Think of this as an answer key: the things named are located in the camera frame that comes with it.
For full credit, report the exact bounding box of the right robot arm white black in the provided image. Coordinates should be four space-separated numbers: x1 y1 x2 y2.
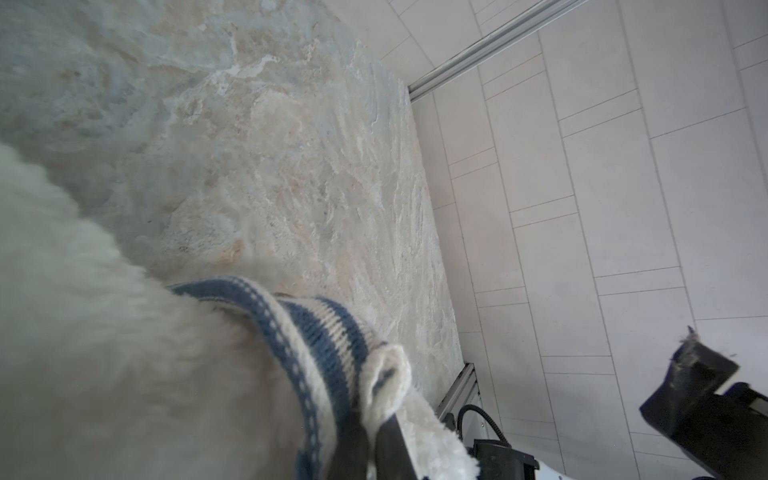
455 330 767 479

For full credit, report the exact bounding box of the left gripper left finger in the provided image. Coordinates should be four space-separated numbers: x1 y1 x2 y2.
326 413 369 480

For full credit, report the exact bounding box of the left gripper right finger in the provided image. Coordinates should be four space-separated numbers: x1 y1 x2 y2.
374 415 417 480

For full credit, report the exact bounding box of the blue white striped knit sweater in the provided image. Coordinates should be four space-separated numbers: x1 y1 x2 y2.
170 276 412 479

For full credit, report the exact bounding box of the white teddy bear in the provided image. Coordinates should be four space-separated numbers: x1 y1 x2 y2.
1 146 480 479

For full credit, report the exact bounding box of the aluminium mounting rail frame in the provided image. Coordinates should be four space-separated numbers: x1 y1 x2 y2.
436 363 482 421

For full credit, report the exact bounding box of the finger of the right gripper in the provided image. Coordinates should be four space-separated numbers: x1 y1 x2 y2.
639 330 767 479

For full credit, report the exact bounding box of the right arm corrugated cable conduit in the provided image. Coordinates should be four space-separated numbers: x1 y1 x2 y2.
455 403 511 448

